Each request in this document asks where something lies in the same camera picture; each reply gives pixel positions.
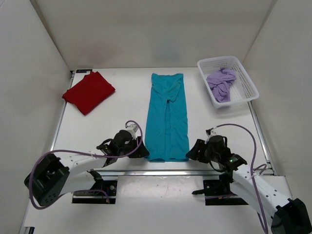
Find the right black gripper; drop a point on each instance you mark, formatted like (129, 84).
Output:
(196, 153)

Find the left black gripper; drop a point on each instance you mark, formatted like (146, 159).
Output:
(141, 152)

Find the blue t shirt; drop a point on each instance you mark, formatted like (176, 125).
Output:
(166, 134)

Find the red t shirt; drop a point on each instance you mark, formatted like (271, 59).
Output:
(88, 93)

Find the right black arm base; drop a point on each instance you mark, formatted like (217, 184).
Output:
(217, 192)

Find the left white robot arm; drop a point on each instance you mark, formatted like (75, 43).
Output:
(53, 176)

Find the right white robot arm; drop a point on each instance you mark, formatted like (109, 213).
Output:
(283, 214)

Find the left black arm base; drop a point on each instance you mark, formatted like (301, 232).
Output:
(103, 190)

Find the purple t shirt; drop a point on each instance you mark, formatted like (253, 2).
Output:
(220, 82)

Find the white plastic basket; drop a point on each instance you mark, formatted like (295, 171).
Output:
(241, 91)

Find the black table label sticker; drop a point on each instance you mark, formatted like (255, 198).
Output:
(80, 71)

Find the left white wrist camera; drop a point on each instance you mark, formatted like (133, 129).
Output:
(132, 129)

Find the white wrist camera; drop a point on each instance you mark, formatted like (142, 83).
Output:
(132, 129)
(210, 133)

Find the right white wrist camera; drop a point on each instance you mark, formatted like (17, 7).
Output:
(210, 133)

